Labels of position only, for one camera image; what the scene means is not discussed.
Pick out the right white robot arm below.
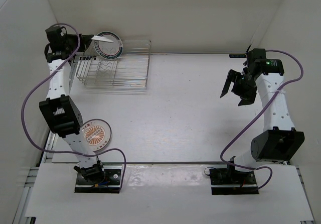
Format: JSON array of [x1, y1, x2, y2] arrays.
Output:
[[221, 48, 305, 184]]

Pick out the orange sunburst plate front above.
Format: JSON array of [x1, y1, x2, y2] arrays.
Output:
[[81, 119, 112, 153]]

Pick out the small dark label plate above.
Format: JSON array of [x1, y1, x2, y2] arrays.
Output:
[[229, 54, 246, 58]]

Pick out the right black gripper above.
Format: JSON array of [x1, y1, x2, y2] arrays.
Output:
[[220, 70, 257, 107]]

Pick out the metal wire dish rack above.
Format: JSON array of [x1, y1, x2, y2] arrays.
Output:
[[76, 40, 151, 91]]

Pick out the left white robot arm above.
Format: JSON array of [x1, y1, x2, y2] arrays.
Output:
[[39, 26, 105, 184]]

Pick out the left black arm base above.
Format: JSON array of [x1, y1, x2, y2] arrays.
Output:
[[74, 165, 123, 194]]

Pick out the green rimmed white plate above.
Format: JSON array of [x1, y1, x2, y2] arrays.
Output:
[[94, 31, 123, 60]]

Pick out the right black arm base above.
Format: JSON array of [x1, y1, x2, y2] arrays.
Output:
[[209, 168, 259, 195]]

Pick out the orange sunburst plate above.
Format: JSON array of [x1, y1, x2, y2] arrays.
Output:
[[81, 119, 112, 153], [91, 35, 114, 43]]

